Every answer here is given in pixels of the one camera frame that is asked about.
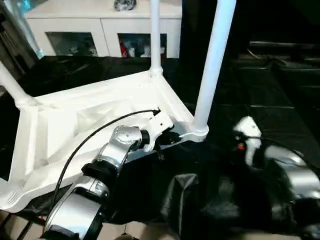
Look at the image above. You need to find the white plastic table leg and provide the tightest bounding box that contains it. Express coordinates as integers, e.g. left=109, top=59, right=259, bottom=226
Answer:
left=191, top=0, right=237, bottom=138
left=0, top=178, right=23, bottom=209
left=149, top=0, right=165, bottom=78
left=0, top=61, right=36, bottom=108

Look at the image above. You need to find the white plastic table top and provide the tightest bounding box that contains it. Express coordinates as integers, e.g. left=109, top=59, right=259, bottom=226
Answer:
left=0, top=68, right=210, bottom=213

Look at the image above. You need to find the black plastic mat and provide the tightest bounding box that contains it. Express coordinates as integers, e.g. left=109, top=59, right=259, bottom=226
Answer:
left=0, top=54, right=320, bottom=238

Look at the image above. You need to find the long grey metal bar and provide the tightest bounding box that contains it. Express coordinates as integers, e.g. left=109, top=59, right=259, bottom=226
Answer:
left=248, top=41, right=320, bottom=51

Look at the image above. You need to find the white cabinet with glass doors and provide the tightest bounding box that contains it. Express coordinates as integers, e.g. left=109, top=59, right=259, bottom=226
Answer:
left=26, top=0, right=183, bottom=60

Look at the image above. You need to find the shiny crumpled foil object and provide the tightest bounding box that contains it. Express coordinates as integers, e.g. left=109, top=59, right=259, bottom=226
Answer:
left=113, top=0, right=138, bottom=12

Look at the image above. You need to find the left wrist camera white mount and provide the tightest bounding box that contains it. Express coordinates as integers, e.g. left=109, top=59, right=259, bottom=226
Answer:
left=143, top=109, right=175, bottom=152

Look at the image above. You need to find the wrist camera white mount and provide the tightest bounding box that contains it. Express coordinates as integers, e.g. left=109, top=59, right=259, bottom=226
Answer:
left=233, top=116, right=263, bottom=166
left=143, top=109, right=175, bottom=152

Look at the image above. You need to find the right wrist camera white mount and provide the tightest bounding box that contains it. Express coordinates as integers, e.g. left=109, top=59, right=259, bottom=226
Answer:
left=233, top=116, right=263, bottom=166

